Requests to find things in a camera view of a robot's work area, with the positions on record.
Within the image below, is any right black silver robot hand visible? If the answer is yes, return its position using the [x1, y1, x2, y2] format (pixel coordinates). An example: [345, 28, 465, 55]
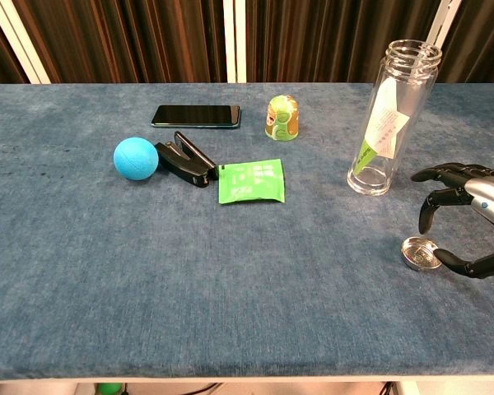
[410, 163, 494, 280]

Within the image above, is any clear glass cup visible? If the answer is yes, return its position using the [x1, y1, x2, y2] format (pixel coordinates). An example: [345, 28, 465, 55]
[346, 39, 444, 197]

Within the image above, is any white green paper leaflet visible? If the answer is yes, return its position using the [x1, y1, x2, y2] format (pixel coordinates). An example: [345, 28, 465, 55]
[352, 77, 411, 176]

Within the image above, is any green sachet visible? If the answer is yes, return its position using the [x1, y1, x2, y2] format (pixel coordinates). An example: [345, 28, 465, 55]
[217, 158, 287, 205]

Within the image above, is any black smartphone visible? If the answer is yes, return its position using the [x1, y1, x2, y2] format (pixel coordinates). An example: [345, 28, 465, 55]
[151, 105, 242, 128]

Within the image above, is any blue fabric table cover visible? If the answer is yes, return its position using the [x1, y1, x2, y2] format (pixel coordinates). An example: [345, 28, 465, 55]
[0, 83, 494, 379]

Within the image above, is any black stapler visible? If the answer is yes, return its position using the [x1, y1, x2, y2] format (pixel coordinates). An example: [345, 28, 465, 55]
[154, 131, 219, 188]

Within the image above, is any blue ball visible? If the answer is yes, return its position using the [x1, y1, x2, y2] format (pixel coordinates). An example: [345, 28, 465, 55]
[113, 137, 160, 182]

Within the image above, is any dark pleated curtain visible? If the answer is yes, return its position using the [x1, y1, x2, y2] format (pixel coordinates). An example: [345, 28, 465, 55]
[0, 0, 494, 85]

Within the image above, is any white frame post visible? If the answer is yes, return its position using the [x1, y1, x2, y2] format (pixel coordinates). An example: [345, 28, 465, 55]
[223, 0, 248, 85]
[430, 0, 463, 86]
[0, 0, 51, 85]

